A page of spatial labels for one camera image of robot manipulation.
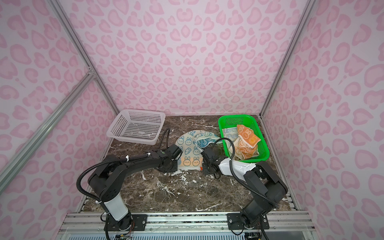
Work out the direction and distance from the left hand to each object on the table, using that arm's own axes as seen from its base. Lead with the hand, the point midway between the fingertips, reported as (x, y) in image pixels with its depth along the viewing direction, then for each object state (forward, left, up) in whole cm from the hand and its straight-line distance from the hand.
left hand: (174, 166), depth 91 cm
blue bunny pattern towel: (+17, -11, -1) cm, 20 cm away
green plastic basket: (+31, -53, +5) cm, 61 cm away
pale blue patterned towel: (+24, -39, 0) cm, 45 cm away
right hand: (-1, -20, 0) cm, 20 cm away
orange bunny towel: (+11, -46, +4) cm, 47 cm away
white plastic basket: (+34, +31, -1) cm, 46 cm away
